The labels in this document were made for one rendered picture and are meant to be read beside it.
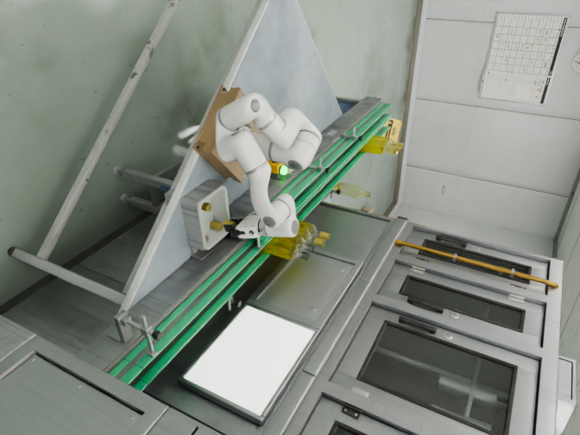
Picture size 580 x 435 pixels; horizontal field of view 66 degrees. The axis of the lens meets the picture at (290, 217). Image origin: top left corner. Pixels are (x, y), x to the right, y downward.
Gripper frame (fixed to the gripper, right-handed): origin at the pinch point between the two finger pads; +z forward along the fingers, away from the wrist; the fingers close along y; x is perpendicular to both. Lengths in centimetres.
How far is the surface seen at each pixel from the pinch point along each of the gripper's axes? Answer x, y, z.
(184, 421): -8, -73, -36
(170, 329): -16.8, -40.8, 4.1
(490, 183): -279, 604, 7
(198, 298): -16.9, -24.2, 5.4
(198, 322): -24.3, -28.8, 4.6
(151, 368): -24, -53, 5
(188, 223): 4.7, -7.4, 14.4
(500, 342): -63, 23, -88
